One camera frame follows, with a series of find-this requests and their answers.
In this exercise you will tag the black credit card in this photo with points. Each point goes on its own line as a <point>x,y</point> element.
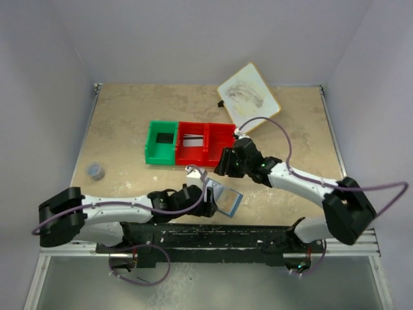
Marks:
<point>165,138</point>

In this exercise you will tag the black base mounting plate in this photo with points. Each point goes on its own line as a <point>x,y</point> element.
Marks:
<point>273,246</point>

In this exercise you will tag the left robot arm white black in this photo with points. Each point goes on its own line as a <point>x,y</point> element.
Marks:
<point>71,215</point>

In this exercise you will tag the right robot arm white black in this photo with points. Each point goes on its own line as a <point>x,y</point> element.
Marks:
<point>347,210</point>

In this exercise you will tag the red double plastic bin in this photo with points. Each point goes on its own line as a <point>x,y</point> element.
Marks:
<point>216,136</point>

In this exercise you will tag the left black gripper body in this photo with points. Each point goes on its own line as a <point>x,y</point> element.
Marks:
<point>202,209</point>

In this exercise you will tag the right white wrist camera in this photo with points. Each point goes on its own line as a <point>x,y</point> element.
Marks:
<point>238,134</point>

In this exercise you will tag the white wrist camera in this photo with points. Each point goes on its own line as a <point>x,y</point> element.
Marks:
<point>238,134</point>
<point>194,176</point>

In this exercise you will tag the green plastic bin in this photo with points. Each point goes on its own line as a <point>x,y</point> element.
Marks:
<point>156,153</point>

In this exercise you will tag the blue card holder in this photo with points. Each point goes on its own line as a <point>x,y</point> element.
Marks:
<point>226,199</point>

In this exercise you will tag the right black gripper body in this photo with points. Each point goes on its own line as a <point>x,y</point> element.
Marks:
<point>246,168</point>

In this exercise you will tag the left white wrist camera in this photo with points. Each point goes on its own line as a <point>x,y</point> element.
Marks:
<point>194,176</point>

